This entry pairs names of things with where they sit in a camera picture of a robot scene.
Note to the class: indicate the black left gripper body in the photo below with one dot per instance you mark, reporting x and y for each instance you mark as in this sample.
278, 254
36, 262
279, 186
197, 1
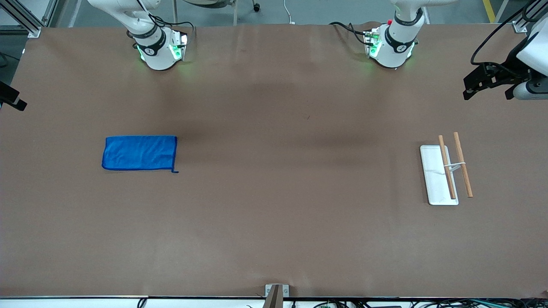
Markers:
510, 68

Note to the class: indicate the blue microfibre towel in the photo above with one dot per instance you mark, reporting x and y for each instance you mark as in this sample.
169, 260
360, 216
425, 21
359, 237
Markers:
139, 153

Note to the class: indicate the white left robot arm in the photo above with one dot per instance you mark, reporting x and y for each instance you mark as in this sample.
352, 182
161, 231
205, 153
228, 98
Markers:
391, 53

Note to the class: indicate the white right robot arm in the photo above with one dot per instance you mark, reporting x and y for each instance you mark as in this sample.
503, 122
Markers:
156, 55

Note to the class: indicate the white rack with wooden bars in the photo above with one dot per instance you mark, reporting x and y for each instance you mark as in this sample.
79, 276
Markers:
436, 184

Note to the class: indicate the grey office chair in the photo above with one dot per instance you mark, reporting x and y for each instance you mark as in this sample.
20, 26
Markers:
209, 2

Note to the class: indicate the brown bar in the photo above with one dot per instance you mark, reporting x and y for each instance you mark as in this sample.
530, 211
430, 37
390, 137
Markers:
273, 297

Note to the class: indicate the aluminium frame post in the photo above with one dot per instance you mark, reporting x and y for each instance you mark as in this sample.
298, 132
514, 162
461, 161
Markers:
524, 21
25, 19

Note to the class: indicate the grey metal bracket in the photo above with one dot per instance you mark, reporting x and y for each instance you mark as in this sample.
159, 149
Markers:
285, 291

